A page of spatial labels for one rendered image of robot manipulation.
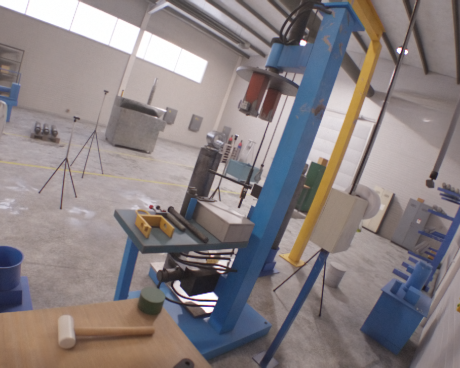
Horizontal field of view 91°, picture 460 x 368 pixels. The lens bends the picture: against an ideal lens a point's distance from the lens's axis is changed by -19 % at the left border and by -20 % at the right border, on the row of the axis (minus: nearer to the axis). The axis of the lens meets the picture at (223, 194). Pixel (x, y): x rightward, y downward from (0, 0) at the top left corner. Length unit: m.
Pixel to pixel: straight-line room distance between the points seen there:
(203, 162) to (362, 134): 11.30
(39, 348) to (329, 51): 2.14
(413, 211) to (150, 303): 11.27
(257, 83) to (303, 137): 0.54
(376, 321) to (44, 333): 3.45
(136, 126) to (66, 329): 9.32
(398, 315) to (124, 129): 9.11
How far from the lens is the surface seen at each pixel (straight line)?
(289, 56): 2.27
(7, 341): 0.98
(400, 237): 11.92
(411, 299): 3.71
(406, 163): 12.63
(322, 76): 1.97
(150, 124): 10.15
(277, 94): 2.46
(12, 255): 2.48
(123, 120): 9.84
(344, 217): 1.87
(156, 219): 1.55
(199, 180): 2.53
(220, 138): 2.62
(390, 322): 3.74
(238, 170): 10.29
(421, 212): 11.81
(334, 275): 4.58
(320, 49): 2.08
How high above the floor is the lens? 1.68
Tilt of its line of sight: 12 degrees down
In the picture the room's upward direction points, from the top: 20 degrees clockwise
